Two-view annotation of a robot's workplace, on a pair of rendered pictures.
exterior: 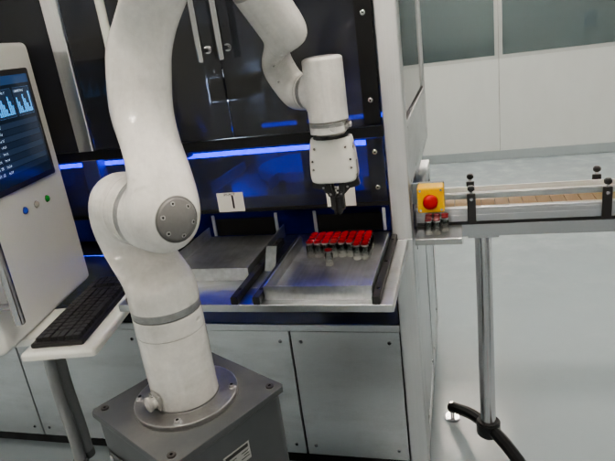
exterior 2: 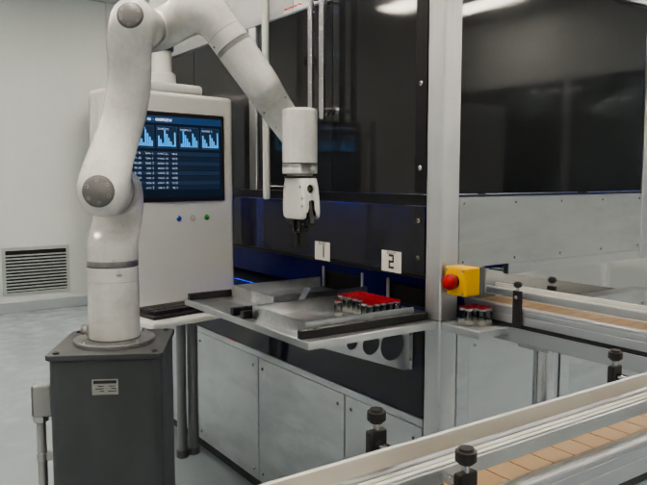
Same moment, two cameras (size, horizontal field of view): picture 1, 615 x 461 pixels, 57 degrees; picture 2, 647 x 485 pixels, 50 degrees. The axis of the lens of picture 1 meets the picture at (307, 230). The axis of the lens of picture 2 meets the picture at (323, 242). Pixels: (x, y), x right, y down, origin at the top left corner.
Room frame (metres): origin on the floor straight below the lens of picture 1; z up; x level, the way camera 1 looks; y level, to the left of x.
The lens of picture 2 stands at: (-0.06, -1.15, 1.25)
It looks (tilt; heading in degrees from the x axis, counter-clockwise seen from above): 5 degrees down; 39
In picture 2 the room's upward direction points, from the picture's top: straight up
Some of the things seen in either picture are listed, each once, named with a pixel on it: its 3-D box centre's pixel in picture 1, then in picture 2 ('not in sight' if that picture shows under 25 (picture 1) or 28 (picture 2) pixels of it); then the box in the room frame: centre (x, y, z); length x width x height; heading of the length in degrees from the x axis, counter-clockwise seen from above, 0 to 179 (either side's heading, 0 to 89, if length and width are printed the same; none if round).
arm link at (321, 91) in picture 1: (323, 88); (299, 136); (1.20, -0.07, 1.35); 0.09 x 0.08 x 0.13; 41
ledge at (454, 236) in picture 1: (439, 233); (478, 327); (1.54, -0.38, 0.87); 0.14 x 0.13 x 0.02; 163
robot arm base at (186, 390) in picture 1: (177, 354); (114, 303); (0.90, 0.26, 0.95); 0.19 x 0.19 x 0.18
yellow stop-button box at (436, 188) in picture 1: (431, 197); (464, 280); (1.50, -0.36, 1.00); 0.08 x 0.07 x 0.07; 163
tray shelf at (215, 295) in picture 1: (275, 267); (310, 310); (1.44, 0.10, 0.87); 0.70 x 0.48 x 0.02; 73
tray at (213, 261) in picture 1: (226, 251); (298, 291); (1.56, 0.24, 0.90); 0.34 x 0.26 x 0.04; 163
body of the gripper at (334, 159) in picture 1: (332, 155); (299, 195); (1.19, -0.08, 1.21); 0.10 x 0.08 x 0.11; 73
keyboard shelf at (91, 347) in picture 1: (81, 315); (189, 312); (1.48, 0.67, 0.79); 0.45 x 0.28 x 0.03; 174
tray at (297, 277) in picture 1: (331, 263); (332, 312); (1.35, -0.05, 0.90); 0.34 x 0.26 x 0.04; 163
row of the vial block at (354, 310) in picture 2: (338, 248); (358, 306); (1.44, -0.08, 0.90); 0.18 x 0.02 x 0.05; 73
